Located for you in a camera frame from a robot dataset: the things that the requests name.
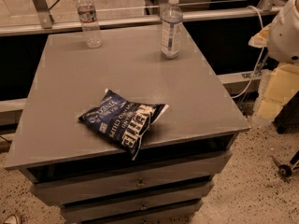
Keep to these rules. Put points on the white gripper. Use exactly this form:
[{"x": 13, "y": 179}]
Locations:
[{"x": 286, "y": 36}]

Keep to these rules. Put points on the blue plastic water bottle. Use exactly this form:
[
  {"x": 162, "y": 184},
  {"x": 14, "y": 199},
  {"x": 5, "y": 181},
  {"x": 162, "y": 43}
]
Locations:
[{"x": 171, "y": 29}]

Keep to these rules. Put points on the clear plastic water bottle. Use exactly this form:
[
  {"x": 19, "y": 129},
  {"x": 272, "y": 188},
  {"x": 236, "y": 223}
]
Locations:
[{"x": 88, "y": 18}]

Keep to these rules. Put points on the black wheeled stand base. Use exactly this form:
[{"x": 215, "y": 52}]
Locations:
[{"x": 285, "y": 170}]

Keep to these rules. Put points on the blue kettle chips bag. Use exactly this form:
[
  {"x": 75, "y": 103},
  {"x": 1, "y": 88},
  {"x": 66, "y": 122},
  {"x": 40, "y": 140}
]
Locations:
[{"x": 121, "y": 121}]

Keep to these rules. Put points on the grey drawer cabinet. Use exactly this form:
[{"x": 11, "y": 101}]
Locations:
[{"x": 93, "y": 180}]

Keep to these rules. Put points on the shoe tip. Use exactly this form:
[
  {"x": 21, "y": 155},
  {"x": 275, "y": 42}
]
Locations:
[{"x": 13, "y": 219}]

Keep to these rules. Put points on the metal frame rail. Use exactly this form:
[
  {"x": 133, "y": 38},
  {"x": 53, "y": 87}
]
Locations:
[{"x": 74, "y": 26}]

